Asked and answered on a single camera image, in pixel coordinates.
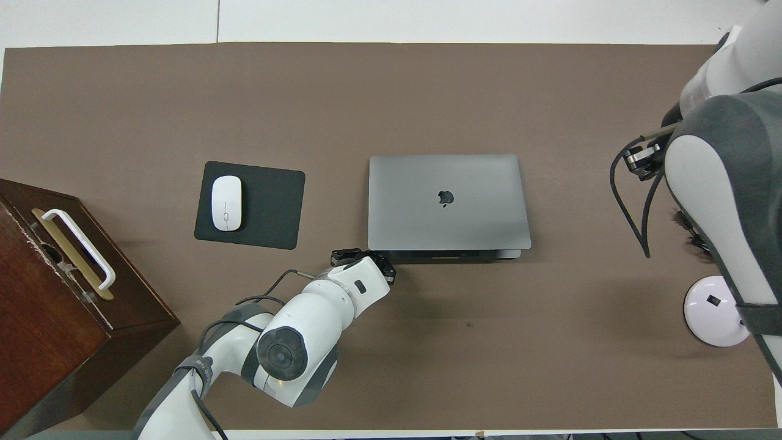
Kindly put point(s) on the white computer mouse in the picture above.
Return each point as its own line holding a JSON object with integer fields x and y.
{"x": 226, "y": 203}

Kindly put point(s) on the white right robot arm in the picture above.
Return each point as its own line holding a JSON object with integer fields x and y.
{"x": 721, "y": 214}

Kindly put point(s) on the black mouse pad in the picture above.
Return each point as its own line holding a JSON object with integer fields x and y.
{"x": 269, "y": 208}

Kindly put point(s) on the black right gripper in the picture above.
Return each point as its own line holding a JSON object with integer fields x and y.
{"x": 644, "y": 162}

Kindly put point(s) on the white desk lamp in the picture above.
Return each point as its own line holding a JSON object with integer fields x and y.
{"x": 712, "y": 311}

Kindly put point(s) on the dark brown wooden box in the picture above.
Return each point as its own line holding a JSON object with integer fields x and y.
{"x": 55, "y": 330}

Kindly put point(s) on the grey aluminium laptop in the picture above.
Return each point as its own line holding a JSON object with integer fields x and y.
{"x": 446, "y": 201}

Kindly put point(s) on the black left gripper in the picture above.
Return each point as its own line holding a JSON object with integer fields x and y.
{"x": 366, "y": 253}

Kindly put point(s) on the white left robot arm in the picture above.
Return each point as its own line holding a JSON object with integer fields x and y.
{"x": 305, "y": 324}

